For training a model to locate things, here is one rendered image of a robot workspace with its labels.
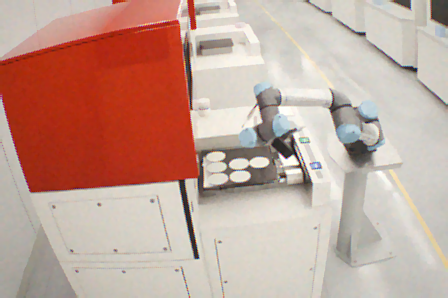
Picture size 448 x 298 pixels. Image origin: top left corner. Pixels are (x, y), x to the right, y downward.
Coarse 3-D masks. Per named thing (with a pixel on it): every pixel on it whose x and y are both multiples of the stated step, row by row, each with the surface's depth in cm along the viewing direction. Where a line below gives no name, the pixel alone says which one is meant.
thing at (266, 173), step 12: (204, 156) 237; (228, 156) 235; (240, 156) 234; (252, 156) 232; (264, 156) 231; (204, 168) 227; (228, 168) 224; (252, 168) 222; (264, 168) 221; (204, 180) 217; (228, 180) 215; (252, 180) 213; (264, 180) 212
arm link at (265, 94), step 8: (256, 88) 169; (264, 88) 168; (272, 88) 170; (280, 88) 172; (288, 88) 174; (328, 88) 182; (256, 96) 169; (264, 96) 167; (272, 96) 168; (280, 96) 170; (288, 96) 171; (296, 96) 173; (304, 96) 175; (312, 96) 177; (320, 96) 178; (328, 96) 180; (336, 96) 181; (344, 96) 183; (264, 104) 166; (272, 104) 166; (280, 104) 171; (288, 104) 173; (296, 104) 175; (304, 104) 176; (312, 104) 178; (320, 104) 180; (328, 104) 182; (336, 104) 182
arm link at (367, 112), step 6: (366, 102) 216; (372, 102) 216; (360, 108) 216; (366, 108) 214; (372, 108) 214; (360, 114) 218; (366, 114) 213; (372, 114) 213; (366, 120) 215; (372, 120) 213; (378, 120) 215
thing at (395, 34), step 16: (368, 0) 692; (384, 0) 643; (400, 0) 577; (416, 0) 528; (368, 16) 693; (384, 16) 617; (400, 16) 563; (416, 16) 541; (368, 32) 714; (384, 32) 635; (400, 32) 569; (416, 32) 555; (384, 48) 652; (400, 48) 583; (416, 48) 568; (400, 64) 596; (416, 64) 582
